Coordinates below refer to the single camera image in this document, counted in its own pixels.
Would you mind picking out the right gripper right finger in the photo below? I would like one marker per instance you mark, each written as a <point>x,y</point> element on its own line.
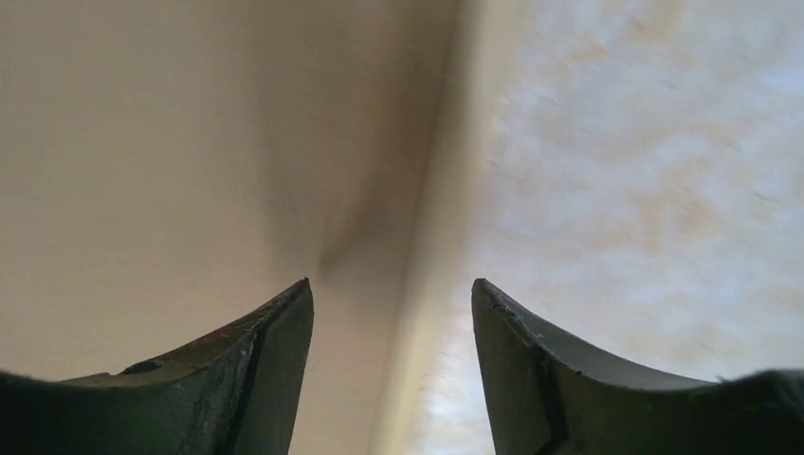
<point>548,391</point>

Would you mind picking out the light wooden picture frame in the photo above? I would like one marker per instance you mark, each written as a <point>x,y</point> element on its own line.
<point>475,72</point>

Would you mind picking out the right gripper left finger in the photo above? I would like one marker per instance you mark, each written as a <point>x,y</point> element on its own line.
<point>235,390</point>

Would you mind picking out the brown frame backing board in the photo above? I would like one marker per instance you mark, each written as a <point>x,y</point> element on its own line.
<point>167,166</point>

